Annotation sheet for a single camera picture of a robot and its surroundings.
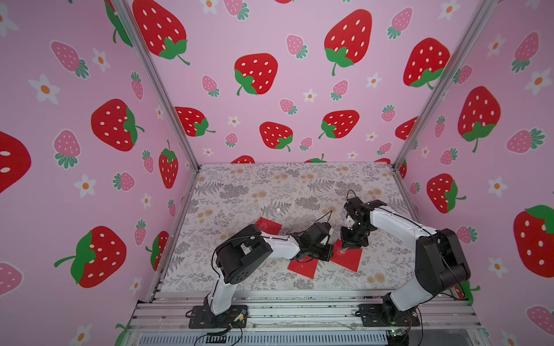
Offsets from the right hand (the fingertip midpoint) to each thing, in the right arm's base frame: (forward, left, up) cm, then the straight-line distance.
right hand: (355, 246), depth 87 cm
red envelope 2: (-9, +19, -4) cm, 22 cm away
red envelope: (+9, +38, -4) cm, 39 cm away
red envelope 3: (-3, +2, -4) cm, 6 cm away
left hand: (-3, +7, -3) cm, 8 cm away
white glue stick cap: (+17, +34, -1) cm, 38 cm away
